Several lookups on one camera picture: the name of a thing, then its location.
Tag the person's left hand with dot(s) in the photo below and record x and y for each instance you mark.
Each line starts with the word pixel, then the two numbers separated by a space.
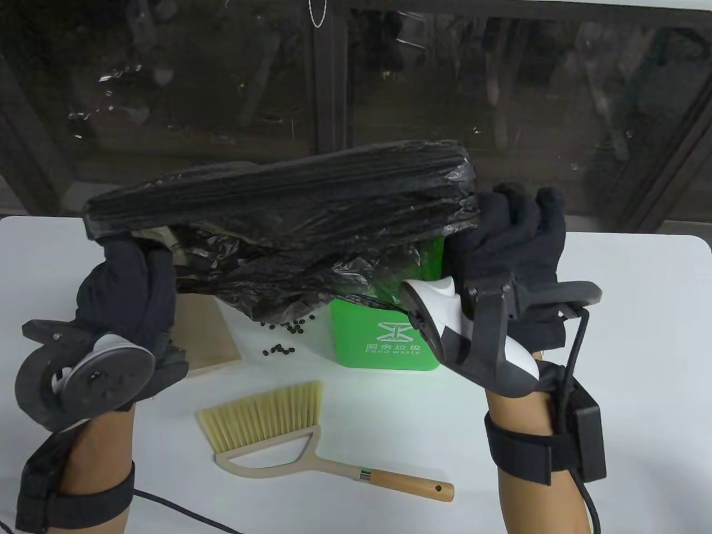
pixel 119 295

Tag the light wooden board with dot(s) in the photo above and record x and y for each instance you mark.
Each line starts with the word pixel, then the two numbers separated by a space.
pixel 208 339

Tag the white and black controller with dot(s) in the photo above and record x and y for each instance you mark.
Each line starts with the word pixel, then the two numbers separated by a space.
pixel 105 372
pixel 445 317

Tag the white and black right controller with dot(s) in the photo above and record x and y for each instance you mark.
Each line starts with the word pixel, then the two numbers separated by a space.
pixel 445 317

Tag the person's right forearm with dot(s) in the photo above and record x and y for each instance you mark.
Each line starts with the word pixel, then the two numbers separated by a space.
pixel 520 495

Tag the white and black left controller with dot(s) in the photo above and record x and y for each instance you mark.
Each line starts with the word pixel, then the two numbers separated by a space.
pixel 105 372

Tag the person's left forearm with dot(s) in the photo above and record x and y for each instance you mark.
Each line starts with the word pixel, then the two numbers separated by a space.
pixel 94 445

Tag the scattered black beans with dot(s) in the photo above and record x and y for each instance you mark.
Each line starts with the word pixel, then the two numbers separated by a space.
pixel 281 350

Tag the black plastic garbage bag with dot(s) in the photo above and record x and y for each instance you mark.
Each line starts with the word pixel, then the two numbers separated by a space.
pixel 278 200

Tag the person's right hand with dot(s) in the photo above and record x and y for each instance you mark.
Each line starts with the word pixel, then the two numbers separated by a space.
pixel 517 250

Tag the green food waste bin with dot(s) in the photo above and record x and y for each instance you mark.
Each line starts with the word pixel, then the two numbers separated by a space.
pixel 384 339

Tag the person's right fingers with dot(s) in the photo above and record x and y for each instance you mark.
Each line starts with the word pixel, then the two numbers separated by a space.
pixel 520 208

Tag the person's left fingers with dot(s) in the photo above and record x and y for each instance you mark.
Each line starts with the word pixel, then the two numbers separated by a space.
pixel 136 261

